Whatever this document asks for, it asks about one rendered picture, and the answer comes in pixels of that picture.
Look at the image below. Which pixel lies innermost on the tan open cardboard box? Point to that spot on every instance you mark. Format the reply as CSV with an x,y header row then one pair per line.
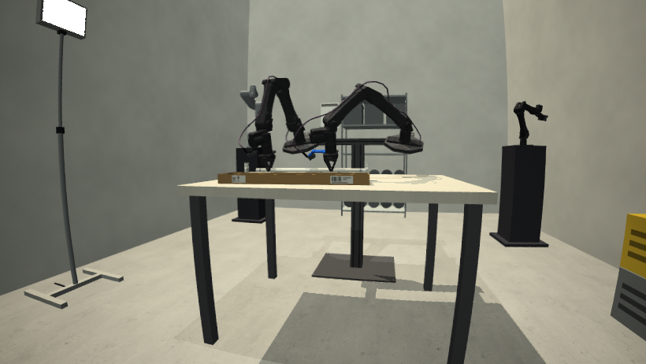
x,y
294,178

